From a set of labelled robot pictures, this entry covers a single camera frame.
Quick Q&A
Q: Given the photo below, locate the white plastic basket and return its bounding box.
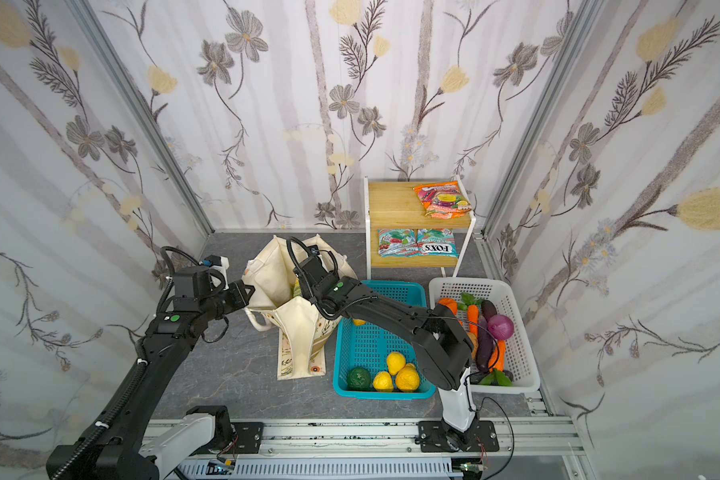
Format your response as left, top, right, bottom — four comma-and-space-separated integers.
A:
428, 277, 541, 395

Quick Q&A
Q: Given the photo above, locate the yellow lemon right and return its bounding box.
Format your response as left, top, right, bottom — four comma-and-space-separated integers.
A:
386, 351, 407, 376

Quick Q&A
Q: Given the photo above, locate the Fox's candy bag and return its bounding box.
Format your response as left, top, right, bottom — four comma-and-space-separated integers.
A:
417, 228, 459, 258

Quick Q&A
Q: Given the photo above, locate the green snack bag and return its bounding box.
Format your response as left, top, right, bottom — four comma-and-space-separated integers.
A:
292, 278, 302, 298

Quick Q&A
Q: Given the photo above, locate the purple eggplant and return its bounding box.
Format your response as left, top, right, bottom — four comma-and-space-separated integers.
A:
475, 300, 497, 373

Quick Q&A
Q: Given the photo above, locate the cream floral grocery tote bag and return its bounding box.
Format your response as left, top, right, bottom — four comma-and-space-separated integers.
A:
242, 236, 338, 380

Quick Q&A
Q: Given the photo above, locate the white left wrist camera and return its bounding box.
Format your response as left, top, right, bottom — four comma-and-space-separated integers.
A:
203, 255, 229, 285

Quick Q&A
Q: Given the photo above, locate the white wooden two-tier shelf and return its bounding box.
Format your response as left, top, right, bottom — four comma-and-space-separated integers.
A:
363, 177, 477, 279

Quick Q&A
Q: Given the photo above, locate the orange bell pepper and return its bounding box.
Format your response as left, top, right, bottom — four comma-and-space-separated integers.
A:
438, 298, 459, 315

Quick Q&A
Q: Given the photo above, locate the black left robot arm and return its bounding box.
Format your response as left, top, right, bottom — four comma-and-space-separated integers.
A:
46, 246, 255, 479

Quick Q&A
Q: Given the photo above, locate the orange snack bag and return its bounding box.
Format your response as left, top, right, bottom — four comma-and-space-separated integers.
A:
414, 181, 472, 219

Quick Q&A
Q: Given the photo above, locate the teal plastic basket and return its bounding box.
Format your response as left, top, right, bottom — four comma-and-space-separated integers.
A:
332, 280, 437, 401

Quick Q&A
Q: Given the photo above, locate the aluminium mounting rail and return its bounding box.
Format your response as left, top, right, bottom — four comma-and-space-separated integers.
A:
86, 416, 589, 480

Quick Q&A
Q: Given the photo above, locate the large yellow citrus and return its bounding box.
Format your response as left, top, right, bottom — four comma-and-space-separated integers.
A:
395, 363, 421, 393

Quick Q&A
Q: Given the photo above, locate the orange carrot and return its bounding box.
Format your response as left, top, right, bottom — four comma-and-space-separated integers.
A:
488, 340, 506, 371
466, 305, 480, 337

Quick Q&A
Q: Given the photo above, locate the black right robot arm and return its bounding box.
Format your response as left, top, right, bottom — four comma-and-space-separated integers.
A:
286, 237, 499, 454

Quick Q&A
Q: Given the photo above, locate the yellow lemon middle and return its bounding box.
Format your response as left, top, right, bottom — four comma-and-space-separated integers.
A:
372, 371, 395, 393

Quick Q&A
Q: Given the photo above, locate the green red candy bag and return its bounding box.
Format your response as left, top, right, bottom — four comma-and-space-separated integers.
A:
377, 229, 420, 257

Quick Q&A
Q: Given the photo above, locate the purple onion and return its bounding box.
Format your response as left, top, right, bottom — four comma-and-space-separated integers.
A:
487, 314, 515, 341

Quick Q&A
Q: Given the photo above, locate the green avocado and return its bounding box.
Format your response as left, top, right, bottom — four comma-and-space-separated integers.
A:
346, 367, 372, 391

